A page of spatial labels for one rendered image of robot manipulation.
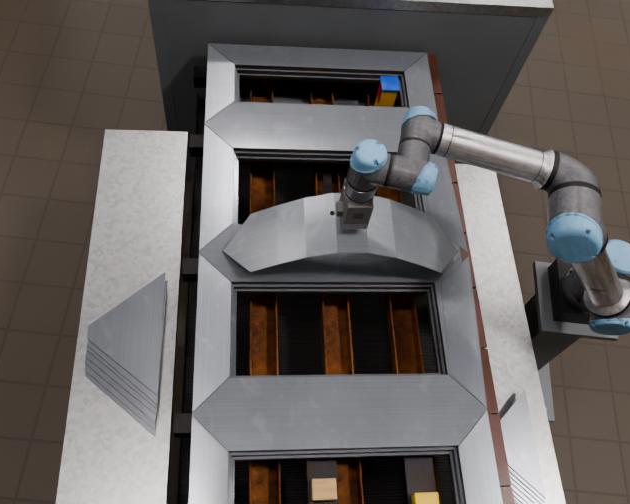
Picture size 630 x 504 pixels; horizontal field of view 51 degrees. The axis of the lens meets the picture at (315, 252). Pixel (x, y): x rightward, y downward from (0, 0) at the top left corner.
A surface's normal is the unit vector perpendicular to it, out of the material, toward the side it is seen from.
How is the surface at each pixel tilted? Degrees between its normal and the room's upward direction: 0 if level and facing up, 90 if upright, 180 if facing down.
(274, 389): 0
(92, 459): 0
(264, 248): 33
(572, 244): 84
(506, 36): 90
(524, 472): 0
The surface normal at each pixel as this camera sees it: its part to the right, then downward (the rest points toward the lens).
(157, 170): 0.10, -0.47
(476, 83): 0.04, 0.88
